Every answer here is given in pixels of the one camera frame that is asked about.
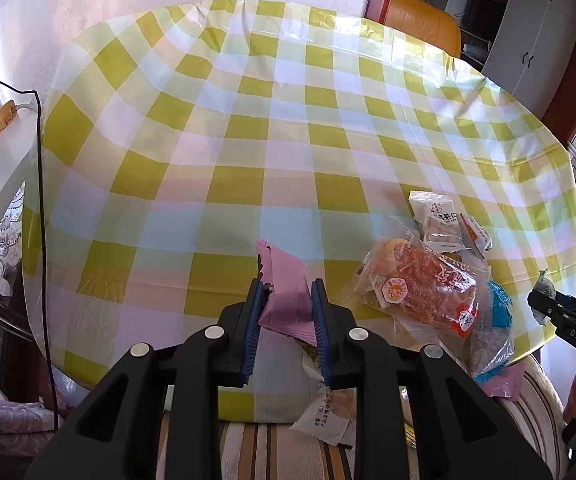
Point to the clear cookie snack packet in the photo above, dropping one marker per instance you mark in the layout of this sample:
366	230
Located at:
325	417

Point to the white wardrobe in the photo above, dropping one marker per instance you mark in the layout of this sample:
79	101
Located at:
532	25

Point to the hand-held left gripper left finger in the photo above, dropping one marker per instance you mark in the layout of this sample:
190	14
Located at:
253	332

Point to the pink snack packet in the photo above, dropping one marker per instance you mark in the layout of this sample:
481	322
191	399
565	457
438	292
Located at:
505	385
288	295

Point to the white green snack packet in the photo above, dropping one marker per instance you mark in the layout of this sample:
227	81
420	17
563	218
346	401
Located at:
546	282

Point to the pink floral bedding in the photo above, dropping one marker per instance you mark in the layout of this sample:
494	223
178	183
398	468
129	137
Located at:
3	425

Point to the small white orange packet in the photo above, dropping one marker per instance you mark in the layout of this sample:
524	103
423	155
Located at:
475	237

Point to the large bread packet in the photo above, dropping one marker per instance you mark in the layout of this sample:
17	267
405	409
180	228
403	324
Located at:
417	285

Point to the yellow checked tablecloth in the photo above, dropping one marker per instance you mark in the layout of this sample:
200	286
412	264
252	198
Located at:
268	135

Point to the blue trimmed clear snack packet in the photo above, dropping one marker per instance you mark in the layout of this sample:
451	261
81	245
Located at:
492	345

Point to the orange leather armchair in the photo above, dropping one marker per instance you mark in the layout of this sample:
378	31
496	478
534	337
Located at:
417	17

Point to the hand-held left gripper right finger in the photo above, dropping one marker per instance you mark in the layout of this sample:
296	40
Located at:
320	332

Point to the striped seat cushion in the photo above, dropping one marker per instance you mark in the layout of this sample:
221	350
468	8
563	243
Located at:
268	452

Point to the white nut pastry packet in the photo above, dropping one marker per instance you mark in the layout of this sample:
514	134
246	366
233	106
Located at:
437	220

